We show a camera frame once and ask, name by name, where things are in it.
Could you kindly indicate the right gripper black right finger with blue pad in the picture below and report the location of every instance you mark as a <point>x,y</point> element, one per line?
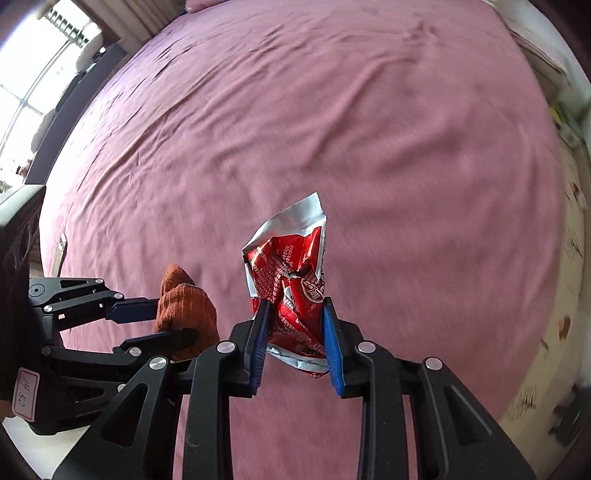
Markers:
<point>360,368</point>

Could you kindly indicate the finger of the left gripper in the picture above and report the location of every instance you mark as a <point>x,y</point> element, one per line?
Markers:
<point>129,354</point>
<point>65,303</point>

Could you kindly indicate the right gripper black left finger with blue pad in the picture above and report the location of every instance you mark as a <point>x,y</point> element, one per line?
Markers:
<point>230,368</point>

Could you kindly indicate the orange knitted cloth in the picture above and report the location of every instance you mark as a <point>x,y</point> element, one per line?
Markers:
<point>185,308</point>

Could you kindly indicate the red silver snack wrapper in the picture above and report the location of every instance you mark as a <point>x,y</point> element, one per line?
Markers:
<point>284,264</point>

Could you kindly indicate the cartoon tree floor mat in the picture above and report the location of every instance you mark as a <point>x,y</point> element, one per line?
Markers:
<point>557,364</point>

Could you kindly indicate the dark window bench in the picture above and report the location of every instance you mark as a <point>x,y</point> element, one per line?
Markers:
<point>72,105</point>

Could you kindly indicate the pink bed sheet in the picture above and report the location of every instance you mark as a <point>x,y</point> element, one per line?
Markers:
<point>419,123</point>

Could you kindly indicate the window with grille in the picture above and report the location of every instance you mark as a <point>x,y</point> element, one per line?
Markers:
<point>38,61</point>

